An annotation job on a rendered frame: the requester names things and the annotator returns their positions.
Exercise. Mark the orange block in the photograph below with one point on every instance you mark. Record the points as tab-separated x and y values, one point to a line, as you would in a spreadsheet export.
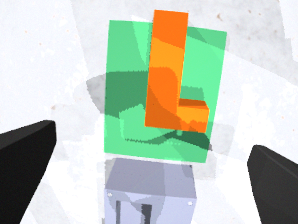
164	109

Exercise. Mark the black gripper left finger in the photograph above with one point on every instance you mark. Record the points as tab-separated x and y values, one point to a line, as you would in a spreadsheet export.
24	156

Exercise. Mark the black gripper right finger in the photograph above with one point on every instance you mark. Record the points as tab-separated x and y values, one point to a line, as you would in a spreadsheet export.
274	181

